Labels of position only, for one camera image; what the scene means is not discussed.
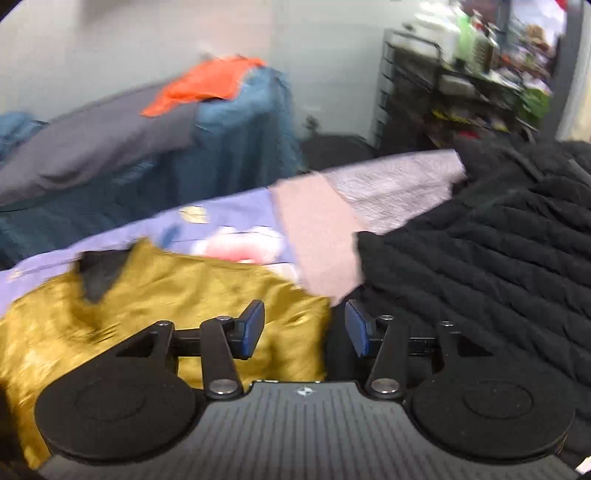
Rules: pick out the black wire shelf rack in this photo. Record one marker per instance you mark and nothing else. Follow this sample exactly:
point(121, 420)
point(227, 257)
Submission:
point(424, 103)

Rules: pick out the black quilted jacket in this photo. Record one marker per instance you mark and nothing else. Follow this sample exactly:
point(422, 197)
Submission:
point(495, 287)

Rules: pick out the teal blue drape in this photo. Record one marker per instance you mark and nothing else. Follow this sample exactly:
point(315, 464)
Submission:
point(236, 145)

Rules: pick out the orange cloth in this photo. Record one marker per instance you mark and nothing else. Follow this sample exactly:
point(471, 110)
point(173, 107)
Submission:
point(215, 79)

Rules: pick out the grey cloth cover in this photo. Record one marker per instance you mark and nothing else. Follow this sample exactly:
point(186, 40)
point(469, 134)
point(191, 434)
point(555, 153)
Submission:
point(98, 138)

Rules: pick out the pink blanket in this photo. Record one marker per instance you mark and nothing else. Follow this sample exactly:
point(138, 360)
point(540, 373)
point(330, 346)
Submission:
point(322, 212)

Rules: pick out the gold satin garment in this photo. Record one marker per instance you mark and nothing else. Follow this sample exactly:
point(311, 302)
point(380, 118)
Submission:
point(79, 314)

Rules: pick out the black round stool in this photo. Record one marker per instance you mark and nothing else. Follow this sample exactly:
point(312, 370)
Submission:
point(323, 152)

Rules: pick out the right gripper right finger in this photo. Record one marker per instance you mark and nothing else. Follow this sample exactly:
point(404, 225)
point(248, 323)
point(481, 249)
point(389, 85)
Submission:
point(385, 340)

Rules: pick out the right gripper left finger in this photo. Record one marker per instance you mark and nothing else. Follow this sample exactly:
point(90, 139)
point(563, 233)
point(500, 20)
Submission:
point(223, 340)

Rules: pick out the purple floral bed sheet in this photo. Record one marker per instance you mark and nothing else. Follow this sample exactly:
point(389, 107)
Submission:
point(243, 228)

